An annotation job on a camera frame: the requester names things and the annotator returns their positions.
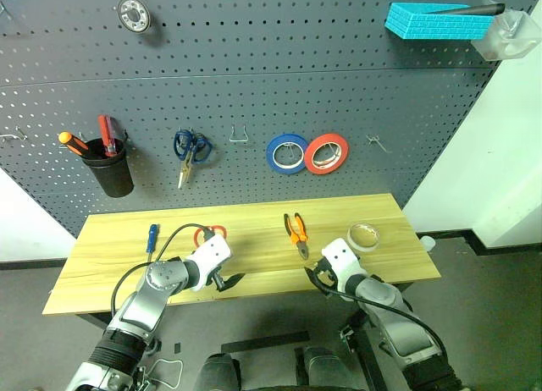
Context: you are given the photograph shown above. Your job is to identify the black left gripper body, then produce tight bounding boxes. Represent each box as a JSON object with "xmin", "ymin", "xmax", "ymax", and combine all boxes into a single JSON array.
[{"xmin": 209, "ymin": 266, "xmax": 228, "ymax": 291}]

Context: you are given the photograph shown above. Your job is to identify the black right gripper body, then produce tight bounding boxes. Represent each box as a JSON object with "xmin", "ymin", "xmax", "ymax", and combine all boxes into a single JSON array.
[{"xmin": 313, "ymin": 258, "xmax": 340, "ymax": 294}]

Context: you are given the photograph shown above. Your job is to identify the orange black pliers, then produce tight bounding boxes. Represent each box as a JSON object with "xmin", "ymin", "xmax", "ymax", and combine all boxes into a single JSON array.
[{"xmin": 282, "ymin": 212, "xmax": 311, "ymax": 261}]

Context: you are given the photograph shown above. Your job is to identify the white tape roll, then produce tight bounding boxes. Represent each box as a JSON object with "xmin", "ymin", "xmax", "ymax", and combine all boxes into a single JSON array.
[{"xmin": 346, "ymin": 222, "xmax": 380, "ymax": 253}]

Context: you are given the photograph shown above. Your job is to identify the black tool cup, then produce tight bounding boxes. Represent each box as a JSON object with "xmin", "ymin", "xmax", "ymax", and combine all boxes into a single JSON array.
[{"xmin": 80, "ymin": 137, "xmax": 136, "ymax": 198}]

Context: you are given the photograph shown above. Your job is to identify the grey pegboard wall panel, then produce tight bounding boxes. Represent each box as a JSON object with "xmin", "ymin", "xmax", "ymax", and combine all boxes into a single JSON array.
[{"xmin": 0, "ymin": 0, "xmax": 542, "ymax": 240}]

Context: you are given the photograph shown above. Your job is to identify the black floor tape strip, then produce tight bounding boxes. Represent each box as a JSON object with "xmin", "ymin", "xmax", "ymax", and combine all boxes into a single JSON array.
[{"xmin": 220, "ymin": 330, "xmax": 311, "ymax": 355}]

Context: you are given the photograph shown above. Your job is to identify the dark rounded shape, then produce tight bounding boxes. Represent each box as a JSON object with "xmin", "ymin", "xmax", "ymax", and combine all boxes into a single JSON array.
[
  {"xmin": 198, "ymin": 352, "xmax": 242, "ymax": 391},
  {"xmin": 296, "ymin": 344, "xmax": 352, "ymax": 391}
]

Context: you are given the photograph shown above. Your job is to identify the small blue screwdriver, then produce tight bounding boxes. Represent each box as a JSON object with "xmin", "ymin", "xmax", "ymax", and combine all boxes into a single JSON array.
[{"xmin": 145, "ymin": 223, "xmax": 161, "ymax": 261}]

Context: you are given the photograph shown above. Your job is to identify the light wooden table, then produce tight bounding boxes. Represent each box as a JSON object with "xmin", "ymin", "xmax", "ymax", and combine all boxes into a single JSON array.
[{"xmin": 41, "ymin": 193, "xmax": 441, "ymax": 317}]

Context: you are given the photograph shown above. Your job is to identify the red tape roll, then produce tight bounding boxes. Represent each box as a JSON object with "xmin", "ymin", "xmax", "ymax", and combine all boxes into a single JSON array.
[{"xmin": 303, "ymin": 132, "xmax": 351, "ymax": 175}]

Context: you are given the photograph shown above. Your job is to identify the blue tape roll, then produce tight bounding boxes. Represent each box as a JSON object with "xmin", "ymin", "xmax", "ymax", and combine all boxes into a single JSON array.
[{"xmin": 265, "ymin": 132, "xmax": 310, "ymax": 175}]

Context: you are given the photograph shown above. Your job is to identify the orange black screwdriver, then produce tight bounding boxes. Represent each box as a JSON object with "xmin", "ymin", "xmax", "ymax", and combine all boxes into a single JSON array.
[{"xmin": 58, "ymin": 130, "xmax": 90, "ymax": 157}]

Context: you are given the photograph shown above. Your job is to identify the teal brick-pattern box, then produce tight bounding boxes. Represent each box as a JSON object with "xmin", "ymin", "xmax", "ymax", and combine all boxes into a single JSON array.
[{"xmin": 384, "ymin": 2, "xmax": 495, "ymax": 41}]

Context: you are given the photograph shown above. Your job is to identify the round metal disc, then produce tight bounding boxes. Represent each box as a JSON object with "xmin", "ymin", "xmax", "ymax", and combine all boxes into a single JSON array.
[{"xmin": 116, "ymin": 0, "xmax": 152, "ymax": 33}]

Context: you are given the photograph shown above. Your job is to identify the clear plastic bag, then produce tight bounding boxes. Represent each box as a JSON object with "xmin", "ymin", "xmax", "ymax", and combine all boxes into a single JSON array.
[{"xmin": 470, "ymin": 8, "xmax": 541, "ymax": 62}]

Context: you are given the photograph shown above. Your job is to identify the black rod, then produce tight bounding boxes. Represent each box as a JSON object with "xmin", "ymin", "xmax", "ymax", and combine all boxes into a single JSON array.
[{"xmin": 427, "ymin": 2, "xmax": 506, "ymax": 16}]

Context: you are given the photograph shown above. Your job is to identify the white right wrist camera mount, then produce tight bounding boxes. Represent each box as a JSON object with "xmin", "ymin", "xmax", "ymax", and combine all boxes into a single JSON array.
[{"xmin": 320, "ymin": 237, "xmax": 366, "ymax": 289}]

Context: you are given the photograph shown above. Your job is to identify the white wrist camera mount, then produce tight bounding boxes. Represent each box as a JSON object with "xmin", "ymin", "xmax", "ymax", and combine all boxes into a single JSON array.
[
  {"xmin": 320, "ymin": 237, "xmax": 366, "ymax": 289},
  {"xmin": 184, "ymin": 233, "xmax": 235, "ymax": 293}
]

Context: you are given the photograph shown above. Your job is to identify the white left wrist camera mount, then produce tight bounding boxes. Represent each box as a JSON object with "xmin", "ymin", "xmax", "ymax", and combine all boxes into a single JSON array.
[{"xmin": 184, "ymin": 233, "xmax": 235, "ymax": 293}]

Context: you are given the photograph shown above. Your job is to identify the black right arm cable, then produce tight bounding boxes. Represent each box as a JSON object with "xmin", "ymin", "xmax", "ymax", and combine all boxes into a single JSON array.
[{"xmin": 312, "ymin": 276, "xmax": 450, "ymax": 366}]

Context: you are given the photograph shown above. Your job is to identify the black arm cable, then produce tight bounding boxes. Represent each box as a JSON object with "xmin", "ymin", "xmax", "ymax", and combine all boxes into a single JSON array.
[
  {"xmin": 312, "ymin": 276, "xmax": 450, "ymax": 366},
  {"xmin": 110, "ymin": 223, "xmax": 215, "ymax": 324}
]

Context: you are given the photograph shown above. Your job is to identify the red handled scissors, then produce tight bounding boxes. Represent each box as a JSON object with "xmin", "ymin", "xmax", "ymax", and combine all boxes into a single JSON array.
[{"xmin": 193, "ymin": 224, "xmax": 228, "ymax": 251}]

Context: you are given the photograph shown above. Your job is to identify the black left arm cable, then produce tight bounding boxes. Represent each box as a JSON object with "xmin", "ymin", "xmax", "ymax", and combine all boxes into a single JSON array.
[{"xmin": 110, "ymin": 223, "xmax": 215, "ymax": 324}]

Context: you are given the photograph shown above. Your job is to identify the thin white wire loop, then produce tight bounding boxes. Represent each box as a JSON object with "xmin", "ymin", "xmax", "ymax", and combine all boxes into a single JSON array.
[{"xmin": 146, "ymin": 356, "xmax": 185, "ymax": 390}]

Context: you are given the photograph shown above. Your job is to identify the blue handled scissors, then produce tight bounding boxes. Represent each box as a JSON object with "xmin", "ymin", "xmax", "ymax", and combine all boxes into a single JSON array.
[{"xmin": 172, "ymin": 128, "xmax": 213, "ymax": 190}]

